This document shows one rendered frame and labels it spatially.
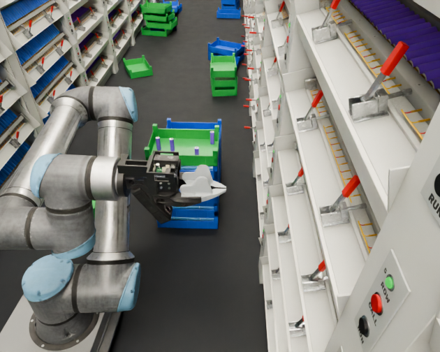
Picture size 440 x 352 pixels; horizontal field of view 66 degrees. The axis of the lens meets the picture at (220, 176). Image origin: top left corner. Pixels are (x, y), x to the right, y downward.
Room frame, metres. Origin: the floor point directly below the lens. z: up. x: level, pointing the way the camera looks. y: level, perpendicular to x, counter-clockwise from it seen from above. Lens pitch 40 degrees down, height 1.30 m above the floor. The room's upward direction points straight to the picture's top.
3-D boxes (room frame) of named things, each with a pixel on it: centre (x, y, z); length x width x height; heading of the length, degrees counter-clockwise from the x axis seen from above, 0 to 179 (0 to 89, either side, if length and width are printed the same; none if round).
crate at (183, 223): (1.22, 0.16, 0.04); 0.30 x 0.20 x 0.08; 88
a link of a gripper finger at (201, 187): (0.50, 0.03, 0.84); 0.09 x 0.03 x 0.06; 88
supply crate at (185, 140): (1.22, 0.16, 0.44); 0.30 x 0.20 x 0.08; 88
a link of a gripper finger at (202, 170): (0.53, 0.03, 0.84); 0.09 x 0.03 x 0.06; 88
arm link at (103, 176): (0.53, 0.22, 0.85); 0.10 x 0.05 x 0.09; 178
